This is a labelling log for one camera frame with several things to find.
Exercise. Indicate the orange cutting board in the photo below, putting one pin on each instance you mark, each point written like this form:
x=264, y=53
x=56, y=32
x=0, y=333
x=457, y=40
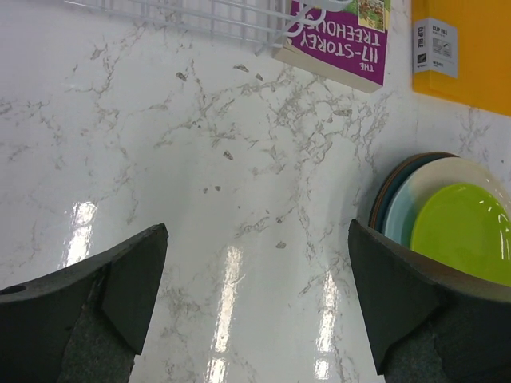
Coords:
x=461, y=52

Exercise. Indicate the dark blue floral plate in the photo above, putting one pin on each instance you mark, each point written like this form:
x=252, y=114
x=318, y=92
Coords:
x=383, y=199

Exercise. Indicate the cream blue leaf plate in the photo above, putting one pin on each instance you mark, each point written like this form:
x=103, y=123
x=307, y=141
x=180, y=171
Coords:
x=427, y=180

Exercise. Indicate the white wire dish rack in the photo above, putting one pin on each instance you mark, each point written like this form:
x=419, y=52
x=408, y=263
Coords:
x=263, y=25

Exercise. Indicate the green white plate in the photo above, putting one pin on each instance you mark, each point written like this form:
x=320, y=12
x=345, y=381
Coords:
x=465, y=227

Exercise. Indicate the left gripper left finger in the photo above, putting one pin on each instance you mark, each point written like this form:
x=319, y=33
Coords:
x=86, y=322

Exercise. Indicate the purple treehouse book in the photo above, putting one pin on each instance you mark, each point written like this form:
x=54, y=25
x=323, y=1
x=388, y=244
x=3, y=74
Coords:
x=346, y=46

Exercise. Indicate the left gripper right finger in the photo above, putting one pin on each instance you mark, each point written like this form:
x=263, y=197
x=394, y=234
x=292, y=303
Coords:
x=425, y=321

